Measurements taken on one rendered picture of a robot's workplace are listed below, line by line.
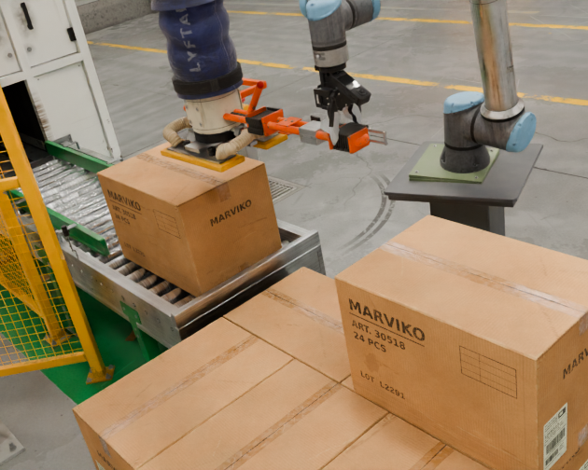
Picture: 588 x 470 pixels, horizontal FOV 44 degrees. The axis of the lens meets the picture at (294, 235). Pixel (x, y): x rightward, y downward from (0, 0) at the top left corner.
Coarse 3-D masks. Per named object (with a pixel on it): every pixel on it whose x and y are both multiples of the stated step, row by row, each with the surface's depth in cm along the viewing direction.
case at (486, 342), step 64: (384, 256) 197; (448, 256) 192; (512, 256) 186; (384, 320) 185; (448, 320) 167; (512, 320) 163; (576, 320) 160; (384, 384) 198; (448, 384) 176; (512, 384) 159; (576, 384) 168; (512, 448) 169; (576, 448) 177
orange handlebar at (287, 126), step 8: (248, 80) 260; (256, 80) 258; (248, 88) 252; (264, 88) 255; (240, 112) 231; (232, 120) 229; (240, 120) 226; (280, 120) 218; (288, 120) 213; (296, 120) 212; (272, 128) 216; (280, 128) 213; (288, 128) 210; (296, 128) 208; (320, 136) 201; (368, 136) 194; (360, 144) 193
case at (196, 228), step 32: (128, 160) 298; (160, 160) 292; (256, 160) 274; (128, 192) 277; (160, 192) 263; (192, 192) 257; (224, 192) 262; (256, 192) 272; (128, 224) 291; (160, 224) 267; (192, 224) 256; (224, 224) 266; (256, 224) 276; (128, 256) 307; (160, 256) 281; (192, 256) 260; (224, 256) 270; (256, 256) 280; (192, 288) 271
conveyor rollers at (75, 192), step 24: (48, 168) 430; (72, 168) 422; (48, 192) 395; (72, 192) 394; (96, 192) 384; (72, 216) 360; (96, 216) 357; (72, 240) 342; (120, 264) 310; (168, 288) 285
